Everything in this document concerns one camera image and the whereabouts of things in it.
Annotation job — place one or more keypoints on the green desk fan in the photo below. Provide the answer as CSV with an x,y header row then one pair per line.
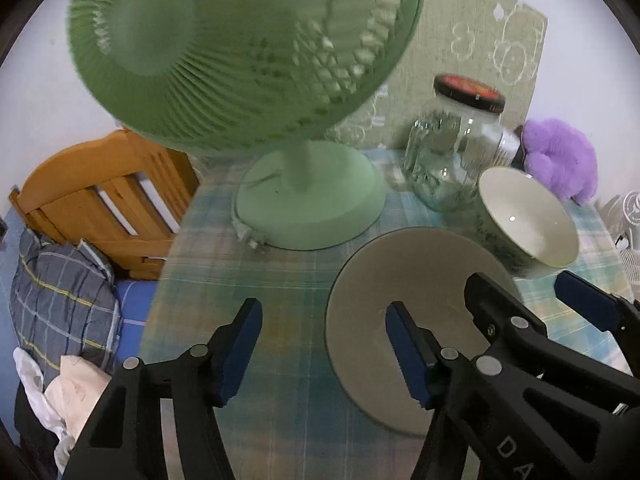
x,y
263,78

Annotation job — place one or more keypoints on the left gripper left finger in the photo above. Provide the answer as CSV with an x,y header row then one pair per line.
x,y
123,437

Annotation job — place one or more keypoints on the white floor fan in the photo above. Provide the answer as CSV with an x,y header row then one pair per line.
x,y
621,216

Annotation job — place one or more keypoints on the purple plush toy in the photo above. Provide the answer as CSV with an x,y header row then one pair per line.
x,y
561,158

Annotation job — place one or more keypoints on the plaid tablecloth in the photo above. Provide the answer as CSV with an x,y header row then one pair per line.
x,y
291,418

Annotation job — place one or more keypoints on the blue plaid pillow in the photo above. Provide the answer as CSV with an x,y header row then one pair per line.
x,y
63,303

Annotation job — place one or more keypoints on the glass jar black lid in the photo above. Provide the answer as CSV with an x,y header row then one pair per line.
x,y
453,141

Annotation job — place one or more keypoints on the ceramic bowl leaf pattern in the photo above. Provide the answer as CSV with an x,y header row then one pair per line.
x,y
425,269
523,224

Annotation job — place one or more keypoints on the cotton swab container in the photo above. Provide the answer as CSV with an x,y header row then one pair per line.
x,y
508,146

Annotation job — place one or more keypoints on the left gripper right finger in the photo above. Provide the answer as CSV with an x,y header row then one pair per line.
x,y
423,364

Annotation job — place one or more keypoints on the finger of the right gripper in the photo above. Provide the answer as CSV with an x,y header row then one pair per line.
x,y
548,412
607,312

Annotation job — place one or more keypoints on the white clothes pile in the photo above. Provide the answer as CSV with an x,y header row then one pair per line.
x,y
64,406

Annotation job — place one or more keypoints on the green embroidered cloth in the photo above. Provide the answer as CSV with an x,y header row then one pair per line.
x,y
498,42

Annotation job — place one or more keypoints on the blue bed sheet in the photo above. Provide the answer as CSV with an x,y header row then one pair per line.
x,y
135,300

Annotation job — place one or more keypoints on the wooden chair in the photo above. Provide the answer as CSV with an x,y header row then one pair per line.
x,y
92,191

